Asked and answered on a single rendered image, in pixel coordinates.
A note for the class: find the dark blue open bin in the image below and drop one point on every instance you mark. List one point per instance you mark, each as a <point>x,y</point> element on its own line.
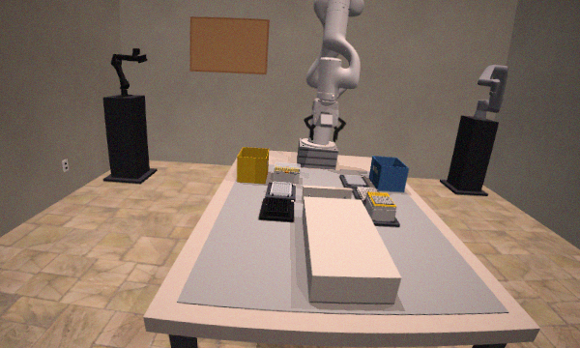
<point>387,178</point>

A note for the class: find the yellow bin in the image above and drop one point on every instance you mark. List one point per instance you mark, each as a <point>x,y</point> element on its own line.
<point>250,167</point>

